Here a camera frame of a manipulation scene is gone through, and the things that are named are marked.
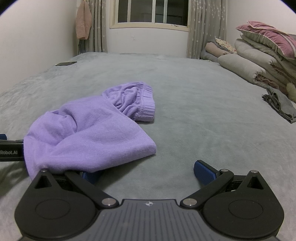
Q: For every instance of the mauve quilted pillow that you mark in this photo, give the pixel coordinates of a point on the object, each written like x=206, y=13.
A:
x=270, y=34

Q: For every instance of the beige folded blanket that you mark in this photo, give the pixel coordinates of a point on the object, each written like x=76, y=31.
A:
x=214, y=49

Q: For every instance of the grey plush bed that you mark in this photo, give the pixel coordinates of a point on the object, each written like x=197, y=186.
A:
x=196, y=104

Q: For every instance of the floral folded cloth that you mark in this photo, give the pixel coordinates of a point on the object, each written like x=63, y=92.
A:
x=225, y=45

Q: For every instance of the black smartphone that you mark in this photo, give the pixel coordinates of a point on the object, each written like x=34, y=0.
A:
x=66, y=63

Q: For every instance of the dark grey folded clothes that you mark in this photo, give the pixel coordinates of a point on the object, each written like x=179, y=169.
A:
x=281, y=104

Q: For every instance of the purple pants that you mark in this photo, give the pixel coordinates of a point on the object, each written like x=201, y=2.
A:
x=92, y=134

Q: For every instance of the lilac grey folded blanket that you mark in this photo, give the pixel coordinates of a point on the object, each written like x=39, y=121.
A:
x=208, y=56

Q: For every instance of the window with cream frame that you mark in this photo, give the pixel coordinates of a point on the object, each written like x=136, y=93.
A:
x=150, y=11

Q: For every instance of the dark hanging cloth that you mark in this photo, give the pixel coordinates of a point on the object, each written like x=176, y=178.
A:
x=81, y=46

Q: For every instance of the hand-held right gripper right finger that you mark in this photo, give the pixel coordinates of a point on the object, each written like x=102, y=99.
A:
x=203, y=172

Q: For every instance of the grey star-print curtain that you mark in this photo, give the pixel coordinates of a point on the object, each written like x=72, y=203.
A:
x=98, y=25
x=205, y=25

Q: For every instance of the grey folded quilt stack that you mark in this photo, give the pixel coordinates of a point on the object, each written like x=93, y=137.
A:
x=259, y=49

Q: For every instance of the pink hanging garment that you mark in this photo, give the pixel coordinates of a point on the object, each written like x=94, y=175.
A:
x=83, y=20

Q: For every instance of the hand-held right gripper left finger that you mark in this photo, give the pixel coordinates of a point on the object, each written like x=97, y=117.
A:
x=91, y=177

